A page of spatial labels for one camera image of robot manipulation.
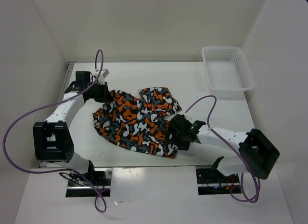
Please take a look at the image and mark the orange grey camouflage shorts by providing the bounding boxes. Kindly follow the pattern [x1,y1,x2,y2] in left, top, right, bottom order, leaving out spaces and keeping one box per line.
[92,87,182,158]

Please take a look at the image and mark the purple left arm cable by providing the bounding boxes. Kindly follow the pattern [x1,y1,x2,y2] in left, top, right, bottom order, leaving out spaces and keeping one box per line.
[2,49,107,213]

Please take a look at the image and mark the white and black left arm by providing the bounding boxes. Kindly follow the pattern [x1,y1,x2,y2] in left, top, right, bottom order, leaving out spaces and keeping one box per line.
[33,69,111,185]

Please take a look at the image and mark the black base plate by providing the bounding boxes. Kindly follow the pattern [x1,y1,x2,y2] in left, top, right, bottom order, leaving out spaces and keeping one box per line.
[195,167,242,195]
[59,168,112,198]

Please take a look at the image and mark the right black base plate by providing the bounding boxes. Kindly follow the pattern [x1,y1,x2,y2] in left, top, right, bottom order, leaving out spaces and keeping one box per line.
[195,167,242,195]

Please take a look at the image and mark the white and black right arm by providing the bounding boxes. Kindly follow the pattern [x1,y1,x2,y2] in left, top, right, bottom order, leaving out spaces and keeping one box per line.
[169,114,280,182]

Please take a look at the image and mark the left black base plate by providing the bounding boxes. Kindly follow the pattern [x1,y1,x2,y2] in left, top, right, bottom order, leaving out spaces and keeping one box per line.
[59,168,112,198]

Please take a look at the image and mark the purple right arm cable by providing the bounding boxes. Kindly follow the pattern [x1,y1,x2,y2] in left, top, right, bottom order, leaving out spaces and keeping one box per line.
[184,95,261,204]

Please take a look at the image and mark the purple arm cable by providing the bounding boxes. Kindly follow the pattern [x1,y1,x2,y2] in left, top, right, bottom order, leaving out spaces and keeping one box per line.
[2,49,107,213]
[184,95,261,204]

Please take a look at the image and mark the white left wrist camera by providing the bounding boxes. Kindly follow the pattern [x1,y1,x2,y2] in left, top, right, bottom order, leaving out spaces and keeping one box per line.
[94,68,109,85]

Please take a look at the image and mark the white perforated plastic basket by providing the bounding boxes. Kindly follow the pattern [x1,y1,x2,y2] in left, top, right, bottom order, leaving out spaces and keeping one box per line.
[201,46,255,93]

